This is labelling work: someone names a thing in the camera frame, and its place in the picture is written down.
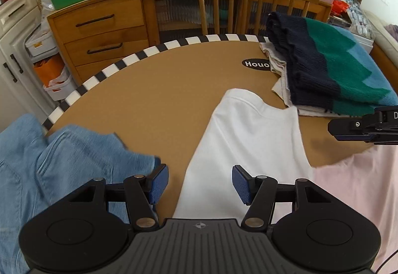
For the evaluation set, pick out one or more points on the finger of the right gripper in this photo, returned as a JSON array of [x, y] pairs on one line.
[[367, 129]]

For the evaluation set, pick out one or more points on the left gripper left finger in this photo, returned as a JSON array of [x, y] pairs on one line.
[[142, 193]]

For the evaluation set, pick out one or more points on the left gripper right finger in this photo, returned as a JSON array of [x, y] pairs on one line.
[[259, 194]]

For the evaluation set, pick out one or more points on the pink and white t-shirt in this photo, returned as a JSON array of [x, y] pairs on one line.
[[264, 140]]

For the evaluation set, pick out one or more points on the navy green knit sweater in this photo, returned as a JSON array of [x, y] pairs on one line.
[[327, 68]]

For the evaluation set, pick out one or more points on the blue denim garment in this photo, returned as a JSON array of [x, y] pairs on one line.
[[37, 171]]

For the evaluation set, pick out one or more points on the white folded cloth under sweater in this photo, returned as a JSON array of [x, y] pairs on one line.
[[278, 65]]

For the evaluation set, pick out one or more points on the orange bag on floor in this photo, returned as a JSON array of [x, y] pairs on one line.
[[49, 68]]

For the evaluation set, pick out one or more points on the white kitchen cabinet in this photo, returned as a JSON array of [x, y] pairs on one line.
[[21, 90]]

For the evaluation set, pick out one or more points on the wooden sideboard with drawers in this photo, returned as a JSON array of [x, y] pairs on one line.
[[93, 34]]

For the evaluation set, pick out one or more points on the white storage bin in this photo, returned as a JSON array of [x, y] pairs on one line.
[[40, 41]]

